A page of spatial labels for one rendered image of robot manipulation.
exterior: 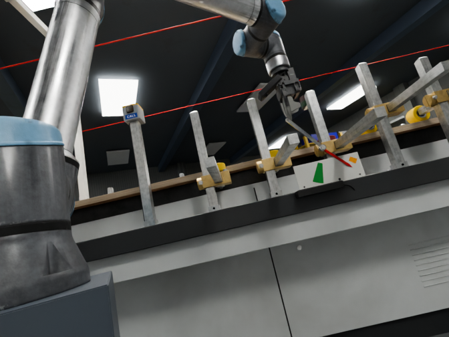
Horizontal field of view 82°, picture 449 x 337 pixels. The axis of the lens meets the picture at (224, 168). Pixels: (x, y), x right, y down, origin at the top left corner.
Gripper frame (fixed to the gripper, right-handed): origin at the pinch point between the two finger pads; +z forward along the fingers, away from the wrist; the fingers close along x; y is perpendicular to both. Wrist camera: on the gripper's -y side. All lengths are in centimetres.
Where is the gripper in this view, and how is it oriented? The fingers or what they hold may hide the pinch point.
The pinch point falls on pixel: (288, 118)
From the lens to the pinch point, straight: 105.3
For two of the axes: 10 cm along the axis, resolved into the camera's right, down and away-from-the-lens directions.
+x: 0.6, 2.0, 9.8
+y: 9.7, -2.3, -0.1
